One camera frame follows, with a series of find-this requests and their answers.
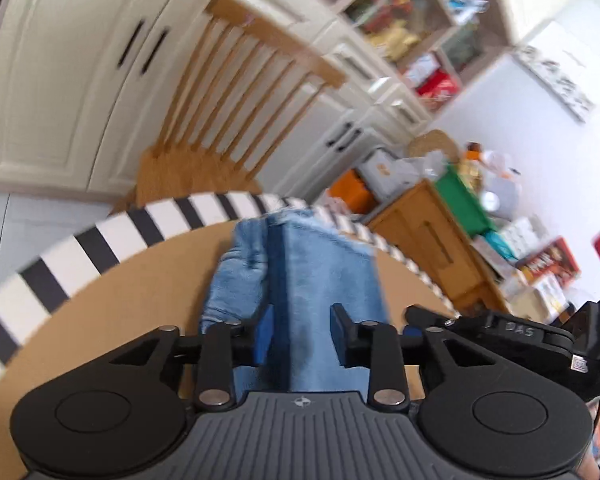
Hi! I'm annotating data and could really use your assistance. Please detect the wooden spindle chair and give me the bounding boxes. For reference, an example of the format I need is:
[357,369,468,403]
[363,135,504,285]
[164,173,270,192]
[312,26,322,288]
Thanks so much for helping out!
[109,0,348,216]

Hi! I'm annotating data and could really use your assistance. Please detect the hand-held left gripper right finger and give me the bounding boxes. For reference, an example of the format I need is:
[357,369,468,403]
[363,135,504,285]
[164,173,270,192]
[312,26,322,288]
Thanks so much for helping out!
[330,303,501,408]

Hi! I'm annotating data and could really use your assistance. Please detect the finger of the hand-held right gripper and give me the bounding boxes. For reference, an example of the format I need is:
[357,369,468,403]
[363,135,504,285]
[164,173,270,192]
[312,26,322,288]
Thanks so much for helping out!
[404,304,459,335]

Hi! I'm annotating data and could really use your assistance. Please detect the red brown game box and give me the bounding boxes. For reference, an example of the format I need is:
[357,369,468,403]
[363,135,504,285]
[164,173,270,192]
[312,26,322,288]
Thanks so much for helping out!
[515,237,582,284]

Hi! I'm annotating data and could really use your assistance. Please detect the orange box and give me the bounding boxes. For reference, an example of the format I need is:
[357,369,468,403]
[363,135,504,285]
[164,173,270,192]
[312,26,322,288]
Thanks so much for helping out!
[327,170,379,214]

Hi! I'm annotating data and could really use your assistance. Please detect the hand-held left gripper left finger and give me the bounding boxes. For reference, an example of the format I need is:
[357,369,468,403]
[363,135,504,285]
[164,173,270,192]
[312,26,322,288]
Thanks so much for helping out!
[109,305,276,411]

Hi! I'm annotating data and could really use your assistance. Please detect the blue denim jeans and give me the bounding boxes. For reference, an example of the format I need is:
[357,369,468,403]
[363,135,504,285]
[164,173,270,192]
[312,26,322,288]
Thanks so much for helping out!
[200,208,393,393]

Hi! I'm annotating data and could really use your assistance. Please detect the open shelf unit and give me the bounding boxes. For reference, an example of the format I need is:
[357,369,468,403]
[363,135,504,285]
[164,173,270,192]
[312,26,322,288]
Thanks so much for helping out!
[270,0,512,112]

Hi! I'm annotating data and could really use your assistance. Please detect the white carton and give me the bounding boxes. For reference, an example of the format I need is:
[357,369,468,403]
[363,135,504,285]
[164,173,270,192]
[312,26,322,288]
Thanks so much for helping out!
[357,147,432,199]

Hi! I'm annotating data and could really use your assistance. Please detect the tall white cupboard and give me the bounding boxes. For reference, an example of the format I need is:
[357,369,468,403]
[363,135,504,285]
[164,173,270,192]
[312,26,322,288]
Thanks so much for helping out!
[0,0,331,197]

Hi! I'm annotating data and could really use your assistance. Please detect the wall letter decoration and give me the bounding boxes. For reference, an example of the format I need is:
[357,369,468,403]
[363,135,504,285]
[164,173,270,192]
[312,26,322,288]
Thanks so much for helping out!
[512,45,597,124]

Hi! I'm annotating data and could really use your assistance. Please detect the person's right forearm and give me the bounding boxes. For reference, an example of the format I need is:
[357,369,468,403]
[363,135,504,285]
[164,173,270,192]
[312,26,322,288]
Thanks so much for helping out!
[577,452,600,480]

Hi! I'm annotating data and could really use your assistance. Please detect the straw hat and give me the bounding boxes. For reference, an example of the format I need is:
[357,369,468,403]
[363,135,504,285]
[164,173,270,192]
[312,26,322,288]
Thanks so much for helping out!
[405,129,464,162]

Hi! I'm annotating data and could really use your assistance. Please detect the wooden side cabinet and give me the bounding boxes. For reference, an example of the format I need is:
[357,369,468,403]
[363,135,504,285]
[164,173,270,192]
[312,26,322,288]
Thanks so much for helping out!
[367,180,512,314]

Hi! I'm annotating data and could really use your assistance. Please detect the white low drawer cabinet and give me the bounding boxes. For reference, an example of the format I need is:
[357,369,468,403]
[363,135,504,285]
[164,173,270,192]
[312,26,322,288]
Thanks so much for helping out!
[260,20,437,202]

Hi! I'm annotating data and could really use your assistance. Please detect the green plastic bin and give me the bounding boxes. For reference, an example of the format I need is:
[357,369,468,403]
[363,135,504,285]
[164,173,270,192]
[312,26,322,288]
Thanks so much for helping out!
[432,165,497,239]

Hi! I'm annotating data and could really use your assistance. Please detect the round table with striped edge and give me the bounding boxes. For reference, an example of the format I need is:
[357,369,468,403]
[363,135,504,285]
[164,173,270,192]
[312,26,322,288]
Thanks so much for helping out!
[0,191,462,406]

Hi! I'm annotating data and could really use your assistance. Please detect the yellow snack packets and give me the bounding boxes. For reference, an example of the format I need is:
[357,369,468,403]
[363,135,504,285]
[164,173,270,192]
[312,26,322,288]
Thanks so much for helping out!
[369,25,423,61]

